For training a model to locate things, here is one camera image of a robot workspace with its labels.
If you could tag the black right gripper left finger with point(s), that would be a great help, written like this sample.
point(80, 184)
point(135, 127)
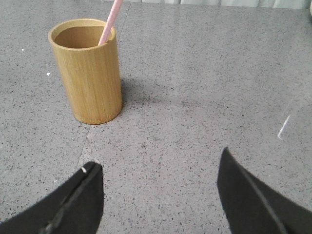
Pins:
point(75, 207)

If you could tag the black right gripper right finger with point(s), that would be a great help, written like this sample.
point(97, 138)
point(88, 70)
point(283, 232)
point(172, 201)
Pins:
point(252, 207)

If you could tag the bamboo cylindrical holder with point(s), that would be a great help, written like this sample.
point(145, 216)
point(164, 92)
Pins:
point(89, 70)

